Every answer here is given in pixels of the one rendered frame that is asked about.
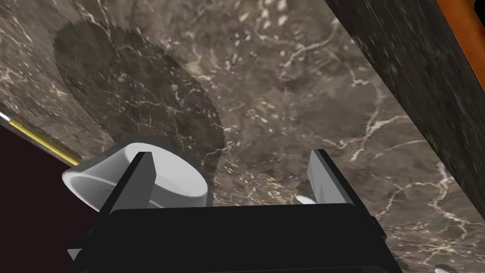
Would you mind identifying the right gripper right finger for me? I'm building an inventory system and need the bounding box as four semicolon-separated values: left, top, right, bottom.
306;149;357;208

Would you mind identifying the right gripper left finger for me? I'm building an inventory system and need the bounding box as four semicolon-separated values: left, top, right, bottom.
99;151;157;215

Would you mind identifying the white bowl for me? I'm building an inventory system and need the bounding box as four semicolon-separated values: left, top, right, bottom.
62;142;209;212

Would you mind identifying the yellow pencil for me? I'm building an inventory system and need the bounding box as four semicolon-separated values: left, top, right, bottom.
0;112;82;166

